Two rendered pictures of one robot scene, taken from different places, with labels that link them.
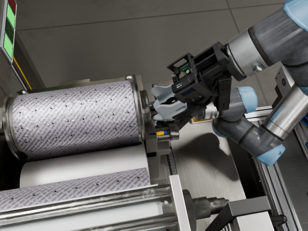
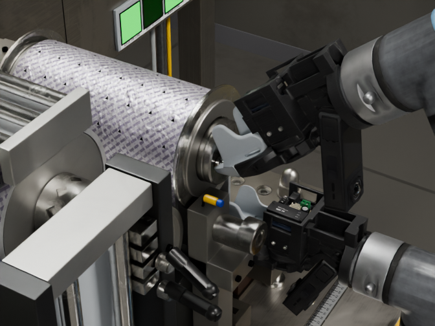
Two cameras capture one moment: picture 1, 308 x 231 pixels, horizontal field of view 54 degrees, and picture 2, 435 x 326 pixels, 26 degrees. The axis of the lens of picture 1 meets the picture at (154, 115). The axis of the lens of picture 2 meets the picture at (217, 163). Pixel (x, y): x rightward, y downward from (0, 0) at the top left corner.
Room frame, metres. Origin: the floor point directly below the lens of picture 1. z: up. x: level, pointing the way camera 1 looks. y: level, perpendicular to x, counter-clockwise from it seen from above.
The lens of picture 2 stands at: (-0.31, -0.54, 1.87)
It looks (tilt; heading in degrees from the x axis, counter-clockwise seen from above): 36 degrees down; 41
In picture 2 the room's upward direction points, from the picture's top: straight up
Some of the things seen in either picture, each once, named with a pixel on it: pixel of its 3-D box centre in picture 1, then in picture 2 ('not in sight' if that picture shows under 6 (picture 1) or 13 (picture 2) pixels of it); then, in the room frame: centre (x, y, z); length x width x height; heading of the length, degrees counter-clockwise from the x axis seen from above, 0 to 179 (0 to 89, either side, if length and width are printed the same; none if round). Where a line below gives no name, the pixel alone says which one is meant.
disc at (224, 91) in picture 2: (138, 107); (210, 147); (0.35, 0.03, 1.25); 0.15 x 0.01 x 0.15; 10
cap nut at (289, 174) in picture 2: (129, 80); (289, 181); (0.57, 0.08, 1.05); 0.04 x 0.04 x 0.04
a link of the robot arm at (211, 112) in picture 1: (206, 106); (375, 267); (0.44, -0.14, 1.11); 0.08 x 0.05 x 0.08; 10
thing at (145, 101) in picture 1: (144, 107); (219, 151); (0.35, 0.02, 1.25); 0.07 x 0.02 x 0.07; 10
